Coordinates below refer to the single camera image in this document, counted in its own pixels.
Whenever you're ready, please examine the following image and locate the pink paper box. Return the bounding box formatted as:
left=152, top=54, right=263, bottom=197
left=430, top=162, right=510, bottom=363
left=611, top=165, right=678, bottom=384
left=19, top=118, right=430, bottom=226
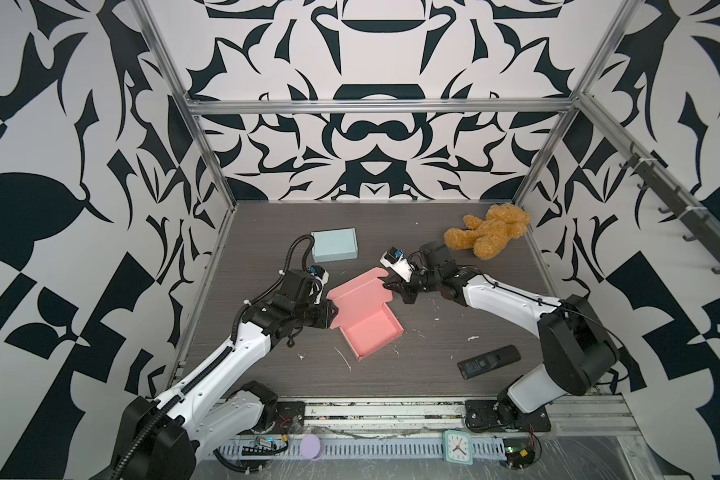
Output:
left=327, top=267, right=404, bottom=361

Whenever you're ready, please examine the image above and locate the light blue paper box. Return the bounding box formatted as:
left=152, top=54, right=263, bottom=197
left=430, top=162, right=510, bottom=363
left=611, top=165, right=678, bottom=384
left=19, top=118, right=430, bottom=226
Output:
left=311, top=228, right=358, bottom=264

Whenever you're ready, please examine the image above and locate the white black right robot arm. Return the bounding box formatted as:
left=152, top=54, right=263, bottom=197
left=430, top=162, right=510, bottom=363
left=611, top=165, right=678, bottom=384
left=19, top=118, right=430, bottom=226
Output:
left=380, top=242, right=621, bottom=426

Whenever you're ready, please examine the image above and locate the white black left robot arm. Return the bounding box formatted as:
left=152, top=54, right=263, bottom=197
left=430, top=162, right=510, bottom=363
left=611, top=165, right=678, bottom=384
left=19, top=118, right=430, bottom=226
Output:
left=96, top=261, right=338, bottom=479

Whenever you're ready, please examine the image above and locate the brown teddy bear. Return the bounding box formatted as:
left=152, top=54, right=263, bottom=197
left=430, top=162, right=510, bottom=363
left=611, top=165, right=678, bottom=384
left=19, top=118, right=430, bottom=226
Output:
left=444, top=204, right=531, bottom=260

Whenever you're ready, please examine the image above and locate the black remote control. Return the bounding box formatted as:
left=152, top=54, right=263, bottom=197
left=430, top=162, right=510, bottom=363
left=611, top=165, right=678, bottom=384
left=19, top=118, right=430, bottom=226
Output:
left=457, top=345, right=521, bottom=380

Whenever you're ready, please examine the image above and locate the small electronics board left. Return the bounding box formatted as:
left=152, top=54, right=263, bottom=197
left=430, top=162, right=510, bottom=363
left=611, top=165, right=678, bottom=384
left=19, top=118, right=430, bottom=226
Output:
left=240, top=436, right=289, bottom=456

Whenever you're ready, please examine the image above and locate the purple round disc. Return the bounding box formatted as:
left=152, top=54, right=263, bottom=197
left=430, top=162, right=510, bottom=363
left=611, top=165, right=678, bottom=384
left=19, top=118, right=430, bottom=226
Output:
left=299, top=434, right=324, bottom=461

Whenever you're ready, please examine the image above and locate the teal square clock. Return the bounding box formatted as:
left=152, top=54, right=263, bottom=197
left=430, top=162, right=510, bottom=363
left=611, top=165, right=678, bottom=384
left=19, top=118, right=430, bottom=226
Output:
left=443, top=430, right=473, bottom=465

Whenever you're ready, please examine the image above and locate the green circuit board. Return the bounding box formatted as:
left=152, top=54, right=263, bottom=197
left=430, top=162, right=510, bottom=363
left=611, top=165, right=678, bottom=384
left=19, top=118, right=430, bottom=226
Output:
left=500, top=437, right=540, bottom=470

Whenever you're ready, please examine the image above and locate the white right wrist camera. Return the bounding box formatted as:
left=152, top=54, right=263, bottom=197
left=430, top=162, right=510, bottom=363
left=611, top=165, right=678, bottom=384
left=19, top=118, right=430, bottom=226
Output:
left=380, top=247, right=413, bottom=283

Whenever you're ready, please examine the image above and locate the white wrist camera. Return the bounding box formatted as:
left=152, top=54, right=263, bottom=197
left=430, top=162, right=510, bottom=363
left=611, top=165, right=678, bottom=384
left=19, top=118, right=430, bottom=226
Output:
left=308, top=265, right=329, bottom=304
left=380, top=247, right=413, bottom=283

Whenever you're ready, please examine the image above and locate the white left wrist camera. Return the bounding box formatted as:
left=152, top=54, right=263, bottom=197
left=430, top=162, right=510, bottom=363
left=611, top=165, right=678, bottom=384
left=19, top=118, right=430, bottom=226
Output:
left=308, top=265, right=329, bottom=304

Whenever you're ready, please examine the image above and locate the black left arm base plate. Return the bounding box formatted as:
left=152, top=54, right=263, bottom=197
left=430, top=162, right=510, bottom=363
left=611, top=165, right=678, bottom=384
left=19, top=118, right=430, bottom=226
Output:
left=238, top=401, right=306, bottom=435

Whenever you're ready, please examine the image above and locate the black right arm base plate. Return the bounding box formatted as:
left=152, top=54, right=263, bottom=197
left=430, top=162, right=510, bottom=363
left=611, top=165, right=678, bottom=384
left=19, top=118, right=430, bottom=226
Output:
left=464, top=400, right=552, bottom=433

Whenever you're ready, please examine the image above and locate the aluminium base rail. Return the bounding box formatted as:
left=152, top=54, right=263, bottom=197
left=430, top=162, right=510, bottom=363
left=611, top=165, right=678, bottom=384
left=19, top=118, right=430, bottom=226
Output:
left=296, top=395, right=641, bottom=436

